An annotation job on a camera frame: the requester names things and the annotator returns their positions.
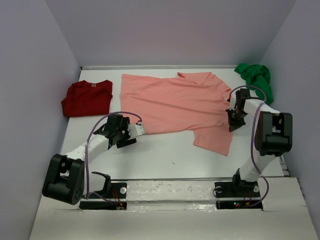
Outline pink t-shirt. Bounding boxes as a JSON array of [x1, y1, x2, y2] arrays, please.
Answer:
[[120, 72, 233, 156]]

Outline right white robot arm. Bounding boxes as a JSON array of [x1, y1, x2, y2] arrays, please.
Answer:
[[226, 85, 293, 192]]

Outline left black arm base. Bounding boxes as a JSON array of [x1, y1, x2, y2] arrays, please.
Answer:
[[79, 171, 128, 211]]

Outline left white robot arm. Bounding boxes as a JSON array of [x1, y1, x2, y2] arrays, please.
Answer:
[[42, 111, 145, 205]]

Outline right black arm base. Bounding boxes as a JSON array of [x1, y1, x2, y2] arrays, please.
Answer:
[[212, 174, 263, 210]]

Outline green crumpled t-shirt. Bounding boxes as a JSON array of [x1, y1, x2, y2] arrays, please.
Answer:
[[234, 63, 274, 105]]

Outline red folded t-shirt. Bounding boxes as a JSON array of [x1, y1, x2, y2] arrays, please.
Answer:
[[61, 80, 113, 118]]

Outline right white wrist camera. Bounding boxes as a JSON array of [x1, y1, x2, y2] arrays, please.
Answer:
[[227, 98, 237, 110]]

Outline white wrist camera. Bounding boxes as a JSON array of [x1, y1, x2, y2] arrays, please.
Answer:
[[127, 123, 146, 139], [227, 98, 237, 110]]

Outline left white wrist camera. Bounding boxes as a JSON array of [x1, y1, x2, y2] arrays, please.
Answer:
[[127, 123, 146, 139]]

